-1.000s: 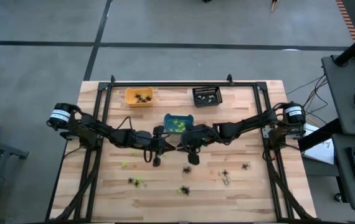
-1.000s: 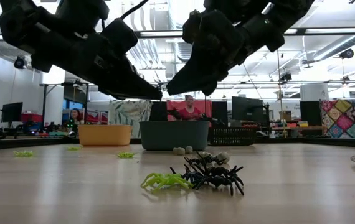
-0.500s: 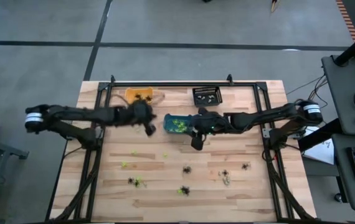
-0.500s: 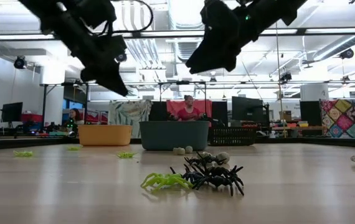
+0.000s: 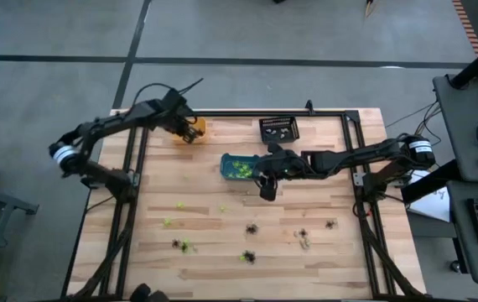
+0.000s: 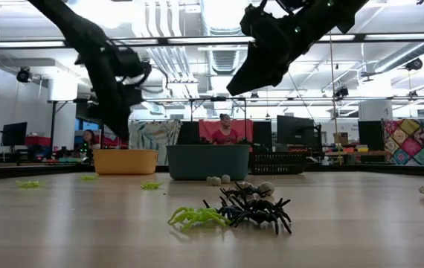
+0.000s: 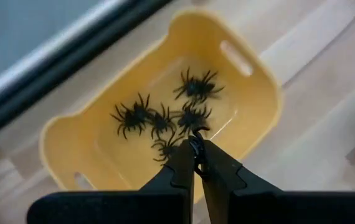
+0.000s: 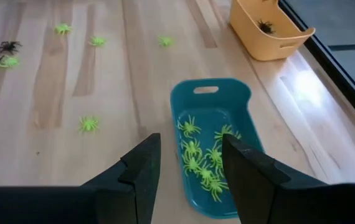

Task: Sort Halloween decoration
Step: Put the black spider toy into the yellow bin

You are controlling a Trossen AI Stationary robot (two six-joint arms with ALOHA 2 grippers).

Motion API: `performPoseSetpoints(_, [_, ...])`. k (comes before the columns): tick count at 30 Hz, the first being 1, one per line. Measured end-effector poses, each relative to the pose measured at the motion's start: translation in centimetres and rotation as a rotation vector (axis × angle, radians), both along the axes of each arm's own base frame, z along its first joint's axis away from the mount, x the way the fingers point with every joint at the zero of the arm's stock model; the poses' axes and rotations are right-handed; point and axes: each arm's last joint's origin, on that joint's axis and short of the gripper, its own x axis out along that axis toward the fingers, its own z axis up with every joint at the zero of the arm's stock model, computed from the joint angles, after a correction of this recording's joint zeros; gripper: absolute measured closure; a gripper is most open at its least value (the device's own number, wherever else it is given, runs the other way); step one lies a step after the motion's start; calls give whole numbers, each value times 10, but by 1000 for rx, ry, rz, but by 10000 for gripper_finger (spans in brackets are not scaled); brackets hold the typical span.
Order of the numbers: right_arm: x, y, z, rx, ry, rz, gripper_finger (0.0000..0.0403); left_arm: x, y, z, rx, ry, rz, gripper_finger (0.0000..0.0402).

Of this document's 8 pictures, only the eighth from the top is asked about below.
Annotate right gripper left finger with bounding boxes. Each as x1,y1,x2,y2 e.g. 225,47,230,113
80,133,162,224

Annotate orange plastic bin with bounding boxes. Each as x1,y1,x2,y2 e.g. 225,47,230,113
229,0,316,62

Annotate green plastic toy spider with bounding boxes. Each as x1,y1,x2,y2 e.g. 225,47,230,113
54,22,72,35
181,139,203,158
182,155,204,175
158,35,174,49
77,115,100,134
201,177,230,203
204,144,224,169
196,164,217,187
89,35,107,48
0,55,20,69
214,124,242,142
177,115,202,139

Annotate black aluminium table frame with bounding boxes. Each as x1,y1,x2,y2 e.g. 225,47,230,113
278,0,355,136

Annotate teal plastic bin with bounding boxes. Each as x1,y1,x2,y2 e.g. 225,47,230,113
170,77,264,220

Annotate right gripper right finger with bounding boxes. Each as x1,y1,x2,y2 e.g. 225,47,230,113
222,133,329,224

